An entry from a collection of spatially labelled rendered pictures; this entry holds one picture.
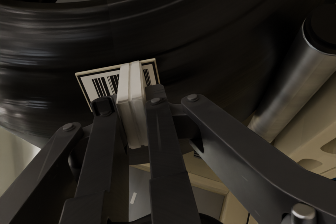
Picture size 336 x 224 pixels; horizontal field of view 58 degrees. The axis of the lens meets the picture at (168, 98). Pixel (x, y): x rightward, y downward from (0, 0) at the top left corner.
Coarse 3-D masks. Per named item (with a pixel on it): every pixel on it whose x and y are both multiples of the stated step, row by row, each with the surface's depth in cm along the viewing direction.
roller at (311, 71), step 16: (320, 16) 24; (304, 32) 24; (320, 32) 23; (304, 48) 25; (320, 48) 24; (288, 64) 28; (304, 64) 26; (320, 64) 25; (272, 80) 34; (288, 80) 30; (304, 80) 28; (320, 80) 28; (272, 96) 34; (288, 96) 32; (304, 96) 31; (256, 112) 42; (272, 112) 37; (288, 112) 35; (256, 128) 44; (272, 128) 41
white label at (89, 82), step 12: (144, 60) 22; (84, 72) 22; (96, 72) 22; (108, 72) 22; (144, 72) 23; (156, 72) 23; (84, 84) 23; (96, 84) 23; (108, 84) 23; (96, 96) 24
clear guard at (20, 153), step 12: (0, 132) 92; (0, 144) 90; (12, 144) 90; (24, 144) 90; (0, 156) 89; (12, 156) 89; (24, 156) 88; (0, 168) 87; (12, 168) 87; (24, 168) 87; (0, 180) 86; (12, 180) 86; (0, 192) 85
